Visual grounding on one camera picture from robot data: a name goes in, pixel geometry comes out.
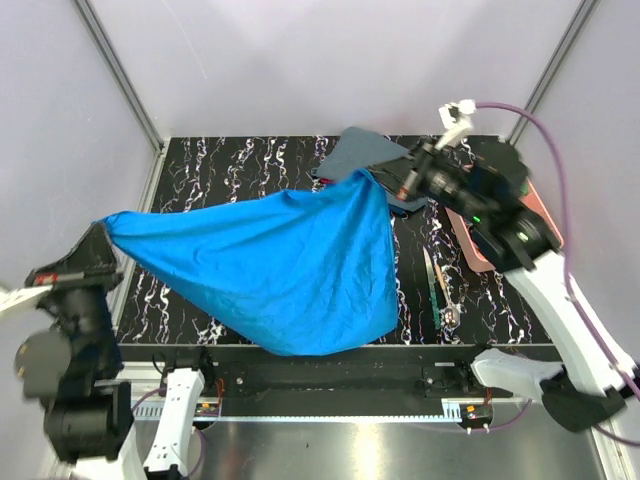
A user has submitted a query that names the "grey folded napkin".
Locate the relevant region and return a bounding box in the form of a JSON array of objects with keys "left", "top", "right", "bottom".
[{"left": 311, "top": 127, "right": 429, "bottom": 213}]

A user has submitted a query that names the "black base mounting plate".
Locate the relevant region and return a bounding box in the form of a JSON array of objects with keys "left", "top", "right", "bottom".
[{"left": 119, "top": 343, "right": 561, "bottom": 419}]

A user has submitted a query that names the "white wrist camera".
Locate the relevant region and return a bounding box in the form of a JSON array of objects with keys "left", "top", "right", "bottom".
[
  {"left": 435, "top": 99, "right": 476, "bottom": 151},
  {"left": 0, "top": 286, "right": 51, "bottom": 318}
]

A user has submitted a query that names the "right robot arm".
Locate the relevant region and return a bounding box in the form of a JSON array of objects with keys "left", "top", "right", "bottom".
[{"left": 368, "top": 142, "right": 639, "bottom": 433}]

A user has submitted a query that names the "aluminium frame rail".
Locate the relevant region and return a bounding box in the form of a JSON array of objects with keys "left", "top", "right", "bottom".
[{"left": 69, "top": 0, "right": 169, "bottom": 156}]

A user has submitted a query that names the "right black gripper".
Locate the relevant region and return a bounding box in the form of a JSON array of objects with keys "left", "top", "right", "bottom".
[{"left": 362, "top": 134, "right": 489, "bottom": 223}]

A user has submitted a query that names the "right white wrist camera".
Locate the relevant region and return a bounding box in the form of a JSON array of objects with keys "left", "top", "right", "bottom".
[{"left": 435, "top": 99, "right": 476, "bottom": 151}]

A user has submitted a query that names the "blue cloth napkin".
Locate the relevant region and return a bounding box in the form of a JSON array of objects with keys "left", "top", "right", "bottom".
[{"left": 103, "top": 170, "right": 398, "bottom": 356}]

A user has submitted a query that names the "knife with green handle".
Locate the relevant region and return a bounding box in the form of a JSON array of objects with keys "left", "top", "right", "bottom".
[{"left": 423, "top": 248, "right": 441, "bottom": 331}]

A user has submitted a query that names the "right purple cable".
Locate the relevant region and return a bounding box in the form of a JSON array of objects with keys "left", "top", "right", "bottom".
[{"left": 474, "top": 101, "right": 640, "bottom": 449}]

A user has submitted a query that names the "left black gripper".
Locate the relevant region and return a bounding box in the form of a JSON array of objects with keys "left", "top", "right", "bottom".
[{"left": 27, "top": 216, "right": 125, "bottom": 366}]

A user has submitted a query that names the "pink divided tray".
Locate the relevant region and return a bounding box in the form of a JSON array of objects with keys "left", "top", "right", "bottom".
[{"left": 445, "top": 180, "right": 564, "bottom": 273}]

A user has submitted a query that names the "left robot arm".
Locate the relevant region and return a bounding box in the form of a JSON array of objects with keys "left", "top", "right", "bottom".
[{"left": 1, "top": 223, "right": 216, "bottom": 479}]

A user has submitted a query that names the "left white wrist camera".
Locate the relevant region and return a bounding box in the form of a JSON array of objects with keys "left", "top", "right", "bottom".
[{"left": 0, "top": 286, "right": 51, "bottom": 318}]

